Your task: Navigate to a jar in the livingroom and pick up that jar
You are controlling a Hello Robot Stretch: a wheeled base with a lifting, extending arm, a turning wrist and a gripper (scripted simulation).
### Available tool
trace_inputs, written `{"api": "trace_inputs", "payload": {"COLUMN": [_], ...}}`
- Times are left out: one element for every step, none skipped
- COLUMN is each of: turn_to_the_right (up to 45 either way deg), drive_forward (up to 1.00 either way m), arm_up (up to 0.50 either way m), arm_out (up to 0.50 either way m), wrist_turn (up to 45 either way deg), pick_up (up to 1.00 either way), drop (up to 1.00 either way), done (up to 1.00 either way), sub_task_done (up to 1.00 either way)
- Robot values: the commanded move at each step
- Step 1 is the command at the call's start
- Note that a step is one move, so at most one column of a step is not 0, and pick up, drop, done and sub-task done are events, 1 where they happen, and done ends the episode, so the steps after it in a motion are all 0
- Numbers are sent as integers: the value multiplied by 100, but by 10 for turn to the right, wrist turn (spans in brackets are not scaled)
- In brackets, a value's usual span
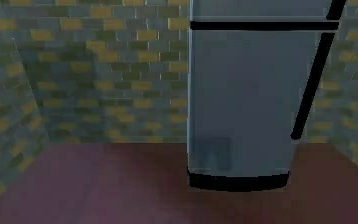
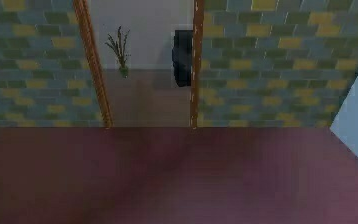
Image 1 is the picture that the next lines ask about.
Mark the grey fridge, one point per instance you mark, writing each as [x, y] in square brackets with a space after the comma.
[243, 100]

